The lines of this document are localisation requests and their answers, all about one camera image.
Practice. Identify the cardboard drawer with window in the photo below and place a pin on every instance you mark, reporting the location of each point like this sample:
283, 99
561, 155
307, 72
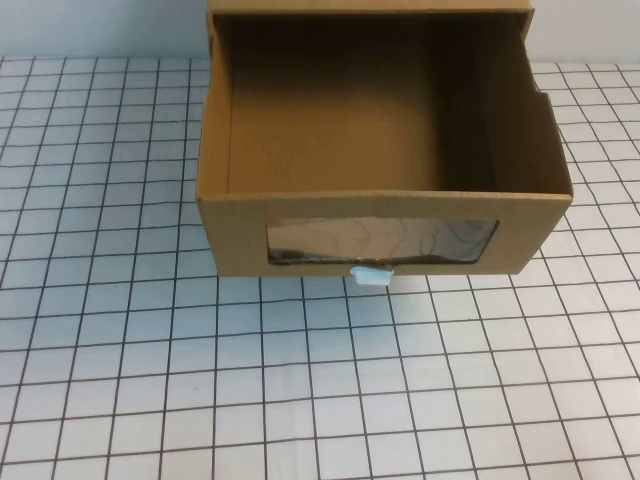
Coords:
235, 240

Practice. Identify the white grid table cover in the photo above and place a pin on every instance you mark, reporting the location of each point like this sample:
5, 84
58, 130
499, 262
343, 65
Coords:
200, 380

